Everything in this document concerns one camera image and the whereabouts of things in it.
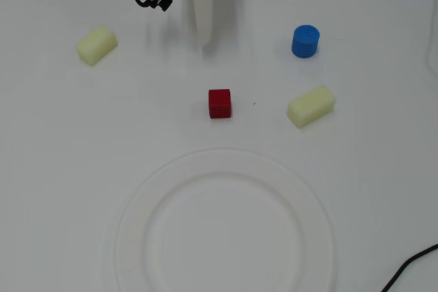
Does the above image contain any red cube block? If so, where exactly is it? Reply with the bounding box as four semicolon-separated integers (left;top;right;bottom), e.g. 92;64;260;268
208;88;233;120

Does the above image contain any blue ribbed cylinder block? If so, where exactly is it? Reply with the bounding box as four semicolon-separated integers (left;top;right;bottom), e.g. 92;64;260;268
291;25;321;59

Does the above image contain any pale yellow foam block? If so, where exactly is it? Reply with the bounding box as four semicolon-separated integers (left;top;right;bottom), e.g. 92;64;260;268
286;85;337;129
75;25;119;67

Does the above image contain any white round plate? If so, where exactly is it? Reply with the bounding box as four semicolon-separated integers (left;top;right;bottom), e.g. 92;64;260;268
114;148;335;292

